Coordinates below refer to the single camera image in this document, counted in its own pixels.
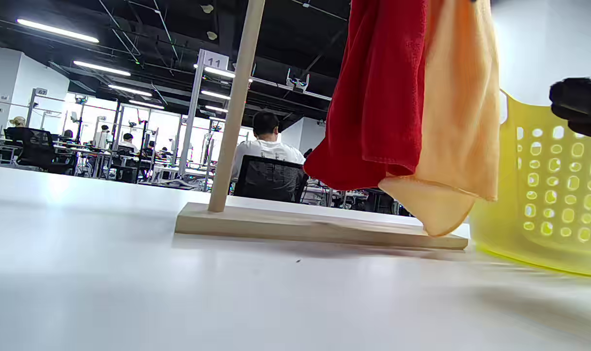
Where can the person's left hand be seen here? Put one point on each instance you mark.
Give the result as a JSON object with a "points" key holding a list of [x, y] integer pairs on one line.
{"points": [[583, 105]]}

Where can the orange towel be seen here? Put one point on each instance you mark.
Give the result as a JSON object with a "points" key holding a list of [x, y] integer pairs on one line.
{"points": [[461, 122]]}

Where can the red towel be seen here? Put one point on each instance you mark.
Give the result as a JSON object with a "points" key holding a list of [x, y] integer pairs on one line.
{"points": [[373, 97]]}

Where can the wooden towel rack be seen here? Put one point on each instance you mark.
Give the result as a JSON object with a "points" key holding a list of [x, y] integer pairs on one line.
{"points": [[300, 226]]}

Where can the yellow perforated plastic basket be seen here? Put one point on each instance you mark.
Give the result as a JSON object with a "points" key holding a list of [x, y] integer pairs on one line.
{"points": [[500, 243]]}

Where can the black mesh office chair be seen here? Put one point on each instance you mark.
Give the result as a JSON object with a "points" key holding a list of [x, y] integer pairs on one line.
{"points": [[271, 180]]}

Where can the row of ceiling light strips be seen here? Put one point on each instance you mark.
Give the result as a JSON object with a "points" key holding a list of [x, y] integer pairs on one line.
{"points": [[56, 30]]}

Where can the overhead camera rig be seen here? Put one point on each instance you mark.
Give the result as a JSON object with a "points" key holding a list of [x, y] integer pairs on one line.
{"points": [[298, 83]]}

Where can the grey metal frame post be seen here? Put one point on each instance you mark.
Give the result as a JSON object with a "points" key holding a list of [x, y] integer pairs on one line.
{"points": [[193, 122]]}

